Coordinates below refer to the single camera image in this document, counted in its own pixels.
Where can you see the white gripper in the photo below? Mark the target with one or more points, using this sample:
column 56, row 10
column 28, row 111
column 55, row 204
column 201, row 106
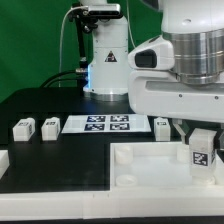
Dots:
column 158, row 94

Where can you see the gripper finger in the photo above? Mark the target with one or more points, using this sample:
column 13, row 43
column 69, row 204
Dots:
column 219, row 140

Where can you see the white square tabletop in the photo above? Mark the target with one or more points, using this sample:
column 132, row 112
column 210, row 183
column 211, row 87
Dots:
column 154, row 166

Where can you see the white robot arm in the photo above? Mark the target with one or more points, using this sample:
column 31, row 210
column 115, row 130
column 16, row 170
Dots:
column 179, row 74

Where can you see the white sheet with markers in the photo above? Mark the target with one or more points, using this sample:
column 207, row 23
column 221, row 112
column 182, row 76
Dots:
column 113, row 123

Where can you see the white left fence piece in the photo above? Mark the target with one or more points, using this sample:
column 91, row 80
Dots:
column 4, row 162

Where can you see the white front fence rail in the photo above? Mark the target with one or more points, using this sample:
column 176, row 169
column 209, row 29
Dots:
column 118, row 203

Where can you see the black camera on stand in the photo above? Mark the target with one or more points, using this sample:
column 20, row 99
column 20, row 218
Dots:
column 104, row 11

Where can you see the black camera stand pole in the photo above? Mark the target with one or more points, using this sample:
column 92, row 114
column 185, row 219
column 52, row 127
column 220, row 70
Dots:
column 85, row 24

